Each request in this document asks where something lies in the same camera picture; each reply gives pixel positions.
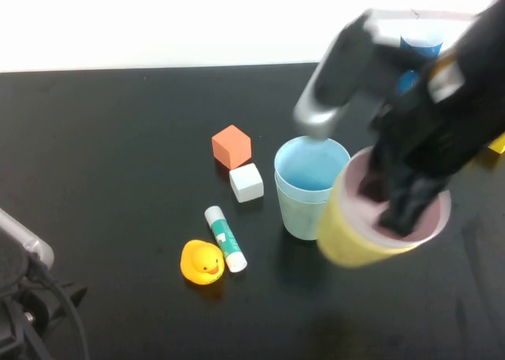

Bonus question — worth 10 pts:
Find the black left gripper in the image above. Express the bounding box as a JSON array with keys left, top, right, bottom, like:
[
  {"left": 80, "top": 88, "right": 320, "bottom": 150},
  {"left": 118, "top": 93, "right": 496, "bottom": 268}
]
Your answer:
[{"left": 0, "top": 272, "right": 88, "bottom": 360}]

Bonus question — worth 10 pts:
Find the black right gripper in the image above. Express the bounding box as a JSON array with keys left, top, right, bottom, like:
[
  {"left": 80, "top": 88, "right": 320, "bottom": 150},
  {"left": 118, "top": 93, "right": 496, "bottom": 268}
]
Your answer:
[{"left": 368, "top": 93, "right": 490, "bottom": 234}]

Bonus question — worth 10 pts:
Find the pink plastic cup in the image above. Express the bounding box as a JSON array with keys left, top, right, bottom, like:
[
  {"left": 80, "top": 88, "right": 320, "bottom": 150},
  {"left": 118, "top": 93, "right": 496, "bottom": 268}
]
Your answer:
[{"left": 338, "top": 145, "right": 452, "bottom": 249}]

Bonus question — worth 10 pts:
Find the yellow plastic cup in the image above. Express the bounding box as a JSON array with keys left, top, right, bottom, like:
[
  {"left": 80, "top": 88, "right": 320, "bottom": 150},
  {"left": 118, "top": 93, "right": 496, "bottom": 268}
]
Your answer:
[{"left": 316, "top": 169, "right": 420, "bottom": 268}]

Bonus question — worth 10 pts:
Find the light blue plastic cup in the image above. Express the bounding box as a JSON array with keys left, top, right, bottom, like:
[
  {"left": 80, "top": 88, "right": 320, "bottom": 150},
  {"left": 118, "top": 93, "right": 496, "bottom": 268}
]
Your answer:
[{"left": 274, "top": 135, "right": 352, "bottom": 205}]

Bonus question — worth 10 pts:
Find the yellow foam cube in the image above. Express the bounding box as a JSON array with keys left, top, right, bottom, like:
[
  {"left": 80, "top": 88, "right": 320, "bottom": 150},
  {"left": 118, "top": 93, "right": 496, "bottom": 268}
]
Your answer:
[{"left": 487, "top": 133, "right": 505, "bottom": 156}]

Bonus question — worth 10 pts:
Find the pale green plastic cup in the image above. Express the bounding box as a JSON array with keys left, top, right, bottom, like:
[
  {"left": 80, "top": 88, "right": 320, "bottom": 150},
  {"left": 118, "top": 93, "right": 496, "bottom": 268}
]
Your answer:
[{"left": 275, "top": 172, "right": 329, "bottom": 241}]

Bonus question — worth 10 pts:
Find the blue upside-down tube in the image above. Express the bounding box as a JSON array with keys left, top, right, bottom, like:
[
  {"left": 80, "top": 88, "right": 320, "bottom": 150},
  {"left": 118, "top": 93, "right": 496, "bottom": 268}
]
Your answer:
[{"left": 396, "top": 33, "right": 445, "bottom": 97}]

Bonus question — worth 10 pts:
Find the white foam cube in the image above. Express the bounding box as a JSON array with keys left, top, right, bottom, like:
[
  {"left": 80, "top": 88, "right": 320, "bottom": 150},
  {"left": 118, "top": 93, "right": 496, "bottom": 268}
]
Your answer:
[{"left": 229, "top": 162, "right": 265, "bottom": 203}]

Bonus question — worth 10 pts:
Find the yellow rubber duck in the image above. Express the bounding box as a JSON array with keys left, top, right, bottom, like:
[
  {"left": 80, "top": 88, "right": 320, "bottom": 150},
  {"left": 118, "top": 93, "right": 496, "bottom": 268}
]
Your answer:
[{"left": 180, "top": 239, "right": 227, "bottom": 287}]

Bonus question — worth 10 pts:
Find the orange foam cube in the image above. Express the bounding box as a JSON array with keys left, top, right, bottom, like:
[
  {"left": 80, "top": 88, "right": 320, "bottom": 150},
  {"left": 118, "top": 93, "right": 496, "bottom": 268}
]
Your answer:
[{"left": 211, "top": 124, "right": 253, "bottom": 170}]

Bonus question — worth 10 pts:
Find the white green glue stick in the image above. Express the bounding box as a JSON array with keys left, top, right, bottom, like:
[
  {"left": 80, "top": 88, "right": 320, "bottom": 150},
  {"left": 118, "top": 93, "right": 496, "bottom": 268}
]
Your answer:
[{"left": 204, "top": 205, "right": 249, "bottom": 274}]

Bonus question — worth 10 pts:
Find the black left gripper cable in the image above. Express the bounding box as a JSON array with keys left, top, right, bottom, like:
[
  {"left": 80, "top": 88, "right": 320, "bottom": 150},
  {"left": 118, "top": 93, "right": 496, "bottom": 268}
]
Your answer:
[{"left": 49, "top": 283, "right": 91, "bottom": 360}]

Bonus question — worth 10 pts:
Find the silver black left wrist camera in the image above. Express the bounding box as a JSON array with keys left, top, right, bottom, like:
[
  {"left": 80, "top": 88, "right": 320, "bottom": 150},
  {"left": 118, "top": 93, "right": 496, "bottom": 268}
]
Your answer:
[{"left": 0, "top": 207, "right": 55, "bottom": 276}]

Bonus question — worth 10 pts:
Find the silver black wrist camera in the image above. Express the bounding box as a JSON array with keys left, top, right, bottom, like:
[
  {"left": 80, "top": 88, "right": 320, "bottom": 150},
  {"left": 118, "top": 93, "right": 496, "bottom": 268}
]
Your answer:
[
  {"left": 0, "top": 207, "right": 55, "bottom": 276},
  {"left": 293, "top": 9, "right": 398, "bottom": 141}
]

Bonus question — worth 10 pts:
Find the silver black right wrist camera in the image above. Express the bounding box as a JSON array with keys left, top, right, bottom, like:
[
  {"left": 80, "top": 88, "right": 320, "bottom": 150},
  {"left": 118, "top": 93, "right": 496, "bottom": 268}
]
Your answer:
[{"left": 293, "top": 9, "right": 398, "bottom": 141}]

